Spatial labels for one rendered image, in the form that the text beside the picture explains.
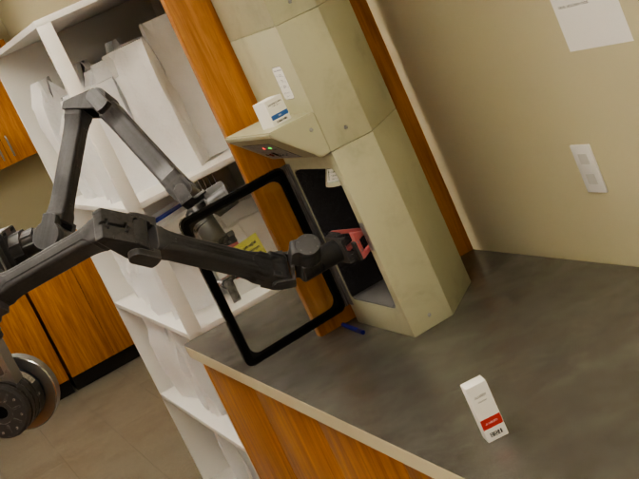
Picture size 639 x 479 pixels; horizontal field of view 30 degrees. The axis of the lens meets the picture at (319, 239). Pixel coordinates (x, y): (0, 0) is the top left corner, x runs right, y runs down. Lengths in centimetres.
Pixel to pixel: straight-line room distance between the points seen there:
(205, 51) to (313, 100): 42
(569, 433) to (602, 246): 82
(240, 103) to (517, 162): 69
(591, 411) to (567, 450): 12
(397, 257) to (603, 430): 87
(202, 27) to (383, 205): 65
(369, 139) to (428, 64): 42
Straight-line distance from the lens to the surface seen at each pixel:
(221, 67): 295
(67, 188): 315
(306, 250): 269
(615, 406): 206
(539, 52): 261
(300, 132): 261
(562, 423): 207
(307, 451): 302
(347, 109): 266
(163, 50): 398
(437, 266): 278
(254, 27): 272
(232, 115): 295
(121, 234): 251
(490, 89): 284
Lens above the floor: 180
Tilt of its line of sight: 12 degrees down
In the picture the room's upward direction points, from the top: 25 degrees counter-clockwise
